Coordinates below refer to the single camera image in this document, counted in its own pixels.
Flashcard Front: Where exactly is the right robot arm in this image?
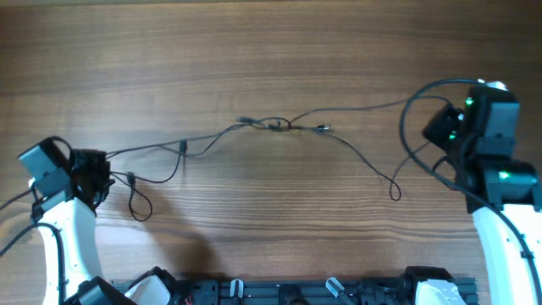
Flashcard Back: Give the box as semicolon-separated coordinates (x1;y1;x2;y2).
399;78;541;304

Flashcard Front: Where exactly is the thick black usb cable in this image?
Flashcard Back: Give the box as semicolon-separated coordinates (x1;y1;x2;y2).
105;116;293;223

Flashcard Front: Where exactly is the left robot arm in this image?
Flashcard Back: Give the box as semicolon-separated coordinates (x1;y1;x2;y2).
19;136;174;305

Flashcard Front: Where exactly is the right camera black cable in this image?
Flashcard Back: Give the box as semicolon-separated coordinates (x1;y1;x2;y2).
399;78;542;305

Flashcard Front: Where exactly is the thin black usb cable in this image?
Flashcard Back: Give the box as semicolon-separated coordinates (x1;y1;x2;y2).
236;95;454;202

